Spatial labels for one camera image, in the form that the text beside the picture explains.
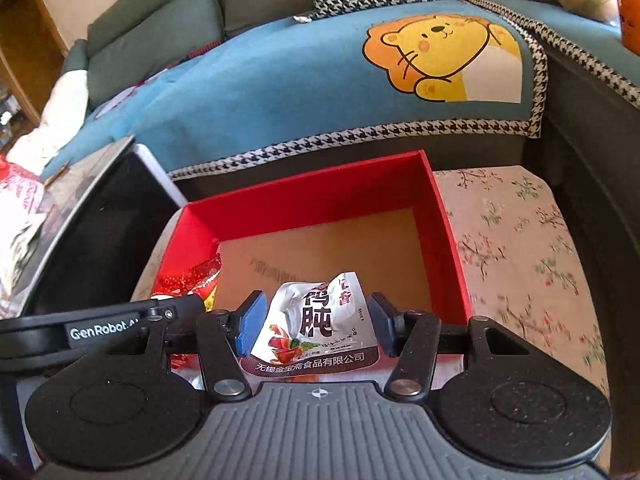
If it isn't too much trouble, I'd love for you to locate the red cardboard box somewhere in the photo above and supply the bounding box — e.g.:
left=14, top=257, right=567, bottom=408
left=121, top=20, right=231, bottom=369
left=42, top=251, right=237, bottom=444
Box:
left=150, top=148, right=474, bottom=391

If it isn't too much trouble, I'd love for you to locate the white cloth on sofa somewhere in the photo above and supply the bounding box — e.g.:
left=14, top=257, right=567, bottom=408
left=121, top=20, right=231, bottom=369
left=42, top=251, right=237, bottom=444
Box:
left=6, top=70, right=89, bottom=176

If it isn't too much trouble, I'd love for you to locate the black side table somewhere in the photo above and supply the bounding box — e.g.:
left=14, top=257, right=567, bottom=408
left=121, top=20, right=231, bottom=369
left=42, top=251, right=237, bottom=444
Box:
left=1, top=136, right=186, bottom=318

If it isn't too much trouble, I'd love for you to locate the red Trolli candy bag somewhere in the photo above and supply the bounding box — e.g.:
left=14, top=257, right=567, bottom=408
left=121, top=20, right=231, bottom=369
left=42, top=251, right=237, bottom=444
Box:
left=150, top=252, right=222, bottom=371

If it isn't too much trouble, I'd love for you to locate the red white plastic bag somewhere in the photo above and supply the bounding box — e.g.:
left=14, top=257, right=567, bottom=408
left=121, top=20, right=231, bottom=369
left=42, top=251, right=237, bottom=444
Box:
left=0, top=157, right=47, bottom=304

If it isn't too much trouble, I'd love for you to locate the blue lion sofa cover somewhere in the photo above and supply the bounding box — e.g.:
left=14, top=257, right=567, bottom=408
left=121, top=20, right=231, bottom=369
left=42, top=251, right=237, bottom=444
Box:
left=46, top=0, right=639, bottom=180

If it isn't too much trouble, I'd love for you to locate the white duck snack packet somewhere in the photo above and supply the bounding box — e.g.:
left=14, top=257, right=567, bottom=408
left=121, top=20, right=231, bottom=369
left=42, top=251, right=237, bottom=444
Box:
left=240, top=272, right=380, bottom=380

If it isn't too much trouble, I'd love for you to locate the orange plastic basket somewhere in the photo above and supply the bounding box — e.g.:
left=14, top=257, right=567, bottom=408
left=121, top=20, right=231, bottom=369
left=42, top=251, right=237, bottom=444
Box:
left=617, top=0, right=640, bottom=55

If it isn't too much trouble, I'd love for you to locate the floral tablecloth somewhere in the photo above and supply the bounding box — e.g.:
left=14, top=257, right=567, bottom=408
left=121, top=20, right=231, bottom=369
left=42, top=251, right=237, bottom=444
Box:
left=215, top=166, right=608, bottom=389

